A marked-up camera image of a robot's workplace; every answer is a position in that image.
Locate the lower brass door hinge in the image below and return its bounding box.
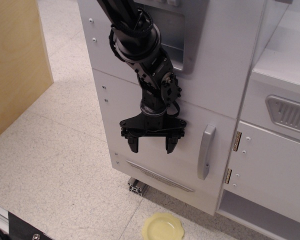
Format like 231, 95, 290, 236
224, 168, 232, 184

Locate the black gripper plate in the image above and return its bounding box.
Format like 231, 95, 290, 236
119, 113, 187, 154

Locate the upper brass door hinge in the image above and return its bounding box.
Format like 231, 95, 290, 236
232, 131, 242, 152

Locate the silver ice dispenser recess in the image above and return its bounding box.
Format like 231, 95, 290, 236
135, 0, 209, 74

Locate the white toy kitchen fridge cabinet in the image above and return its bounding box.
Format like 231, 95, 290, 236
76, 0, 267, 216

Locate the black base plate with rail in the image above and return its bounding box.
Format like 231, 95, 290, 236
0, 206, 53, 240

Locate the silver fridge door handle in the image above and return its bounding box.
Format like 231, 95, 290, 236
197, 124, 216, 180

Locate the white low fridge door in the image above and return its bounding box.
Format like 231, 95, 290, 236
93, 70, 236, 215

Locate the aluminium extrusion foot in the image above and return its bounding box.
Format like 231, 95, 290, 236
127, 177, 150, 197

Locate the silver oven vent panel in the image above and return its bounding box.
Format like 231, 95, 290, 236
265, 95, 300, 133

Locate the brass door hinge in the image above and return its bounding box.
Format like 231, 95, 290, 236
224, 168, 232, 184
232, 131, 242, 152

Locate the plywood side panel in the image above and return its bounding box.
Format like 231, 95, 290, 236
0, 0, 54, 135

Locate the white oven cabinet door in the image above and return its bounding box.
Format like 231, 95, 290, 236
224, 122, 300, 222

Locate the pale yellow plastic plate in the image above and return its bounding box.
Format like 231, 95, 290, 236
141, 212, 185, 240

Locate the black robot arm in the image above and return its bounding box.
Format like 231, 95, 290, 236
98, 0, 187, 154

